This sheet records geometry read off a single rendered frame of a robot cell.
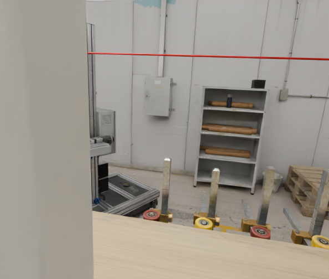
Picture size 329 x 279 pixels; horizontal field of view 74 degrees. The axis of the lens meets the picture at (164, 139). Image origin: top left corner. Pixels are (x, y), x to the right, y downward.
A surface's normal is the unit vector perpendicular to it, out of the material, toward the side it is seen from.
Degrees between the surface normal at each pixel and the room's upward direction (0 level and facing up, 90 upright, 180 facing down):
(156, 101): 90
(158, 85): 90
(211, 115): 90
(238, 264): 0
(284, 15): 90
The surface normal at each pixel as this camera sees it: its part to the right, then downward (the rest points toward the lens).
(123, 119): -0.20, 0.22
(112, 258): 0.05, -0.97
